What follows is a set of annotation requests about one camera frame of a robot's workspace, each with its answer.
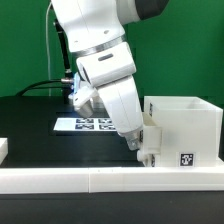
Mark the white front border rail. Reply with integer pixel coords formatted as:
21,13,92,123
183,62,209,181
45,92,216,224
0,166,224,194

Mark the white left border rail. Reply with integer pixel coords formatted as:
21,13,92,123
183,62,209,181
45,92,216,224
0,138,8,165

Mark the black cable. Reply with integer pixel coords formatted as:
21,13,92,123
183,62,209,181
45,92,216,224
14,79,73,98

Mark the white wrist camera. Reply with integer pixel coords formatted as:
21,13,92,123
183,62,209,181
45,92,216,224
73,86,98,118

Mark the white border rail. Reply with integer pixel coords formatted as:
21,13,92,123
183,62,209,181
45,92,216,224
0,166,224,194
0,138,8,165

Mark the fiducial marker sheet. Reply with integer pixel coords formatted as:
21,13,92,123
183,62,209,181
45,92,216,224
54,118,115,131

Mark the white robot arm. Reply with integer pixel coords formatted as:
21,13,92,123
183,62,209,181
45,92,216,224
51,0,169,150

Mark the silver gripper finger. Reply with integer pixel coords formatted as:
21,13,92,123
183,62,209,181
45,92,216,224
125,131,140,150

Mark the white drawer box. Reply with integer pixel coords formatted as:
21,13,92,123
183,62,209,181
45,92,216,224
137,150,160,167
138,111,164,155

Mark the white front drawer box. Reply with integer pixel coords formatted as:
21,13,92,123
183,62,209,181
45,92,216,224
137,150,160,167

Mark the grey thin cable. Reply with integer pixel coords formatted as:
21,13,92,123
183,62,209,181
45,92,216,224
45,0,56,81

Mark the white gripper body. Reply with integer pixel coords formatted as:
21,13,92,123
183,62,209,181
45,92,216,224
96,75,143,135

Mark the white drawer cabinet frame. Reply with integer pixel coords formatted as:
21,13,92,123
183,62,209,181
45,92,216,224
144,96,223,167

